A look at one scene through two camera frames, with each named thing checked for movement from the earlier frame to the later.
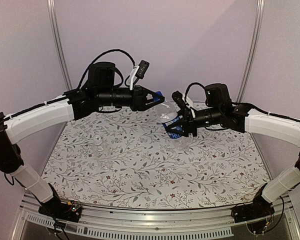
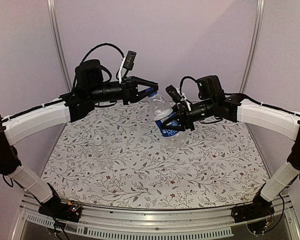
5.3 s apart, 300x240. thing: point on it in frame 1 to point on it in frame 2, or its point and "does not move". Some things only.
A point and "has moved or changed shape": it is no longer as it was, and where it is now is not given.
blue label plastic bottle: x=167 y=112 has moved or changed shape
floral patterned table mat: x=119 y=159 does not move
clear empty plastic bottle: x=102 y=155 does not move
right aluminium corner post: x=259 y=12 does not move
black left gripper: x=140 y=96 to x=130 y=86
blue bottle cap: x=156 y=98 has moved or changed shape
